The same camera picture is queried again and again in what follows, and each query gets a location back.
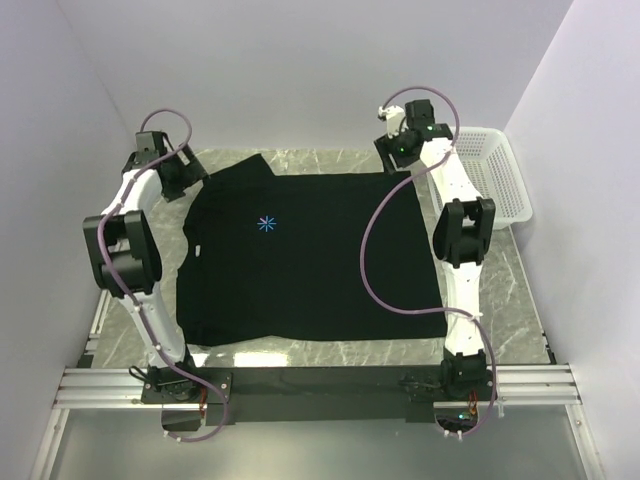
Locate white plastic mesh basket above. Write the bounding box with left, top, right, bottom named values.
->
left=428, top=126, right=533, bottom=230

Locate black t-shirt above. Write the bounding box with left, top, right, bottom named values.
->
left=176, top=155, right=447, bottom=346

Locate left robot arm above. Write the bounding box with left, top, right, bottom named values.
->
left=83, top=131, right=207, bottom=402

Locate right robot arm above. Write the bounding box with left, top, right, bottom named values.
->
left=374, top=99, right=496, bottom=399

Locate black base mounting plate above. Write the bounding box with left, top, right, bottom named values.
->
left=141, top=365, right=495, bottom=426

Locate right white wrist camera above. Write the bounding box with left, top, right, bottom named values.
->
left=378, top=105, right=406, bottom=138

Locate aluminium rail frame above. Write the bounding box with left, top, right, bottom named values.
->
left=27, top=148, right=601, bottom=480

